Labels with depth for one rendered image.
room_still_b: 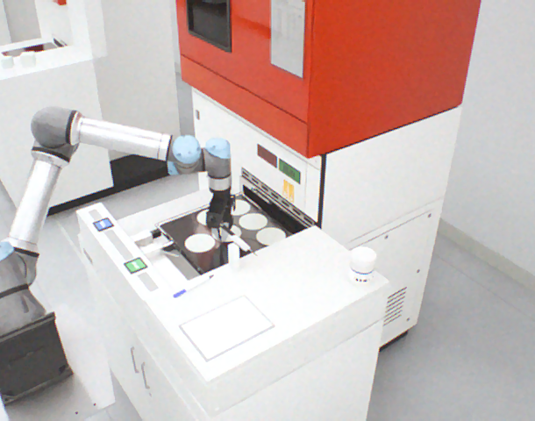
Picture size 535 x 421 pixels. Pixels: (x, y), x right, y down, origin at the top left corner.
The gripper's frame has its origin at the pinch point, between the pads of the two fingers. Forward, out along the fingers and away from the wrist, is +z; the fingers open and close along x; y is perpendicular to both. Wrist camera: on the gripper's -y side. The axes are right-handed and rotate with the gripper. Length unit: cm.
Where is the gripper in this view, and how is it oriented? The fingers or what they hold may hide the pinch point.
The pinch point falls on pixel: (220, 239)
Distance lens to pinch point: 186.3
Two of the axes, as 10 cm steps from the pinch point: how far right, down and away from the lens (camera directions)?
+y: 2.2, -5.4, 8.1
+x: -9.7, -1.2, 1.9
